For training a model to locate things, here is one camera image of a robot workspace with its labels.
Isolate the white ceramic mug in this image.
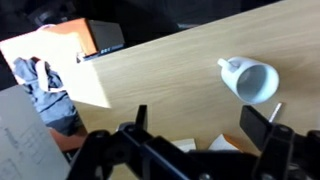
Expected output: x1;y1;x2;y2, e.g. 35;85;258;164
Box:
216;55;280;105

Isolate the dark grey cloth pile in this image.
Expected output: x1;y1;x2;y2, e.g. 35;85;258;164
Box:
12;56;83;136

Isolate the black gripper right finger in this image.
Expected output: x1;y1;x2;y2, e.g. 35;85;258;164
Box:
239;105;296;180

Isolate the grey leaning whiteboard panel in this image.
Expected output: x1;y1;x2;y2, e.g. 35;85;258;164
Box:
0;84;72;180

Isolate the black box under desk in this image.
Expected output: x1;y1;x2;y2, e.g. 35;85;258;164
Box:
77;18;126;63

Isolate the silver pen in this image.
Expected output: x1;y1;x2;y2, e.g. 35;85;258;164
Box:
268;102;284;124

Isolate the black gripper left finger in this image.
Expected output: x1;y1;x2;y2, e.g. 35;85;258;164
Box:
117;104;158;145

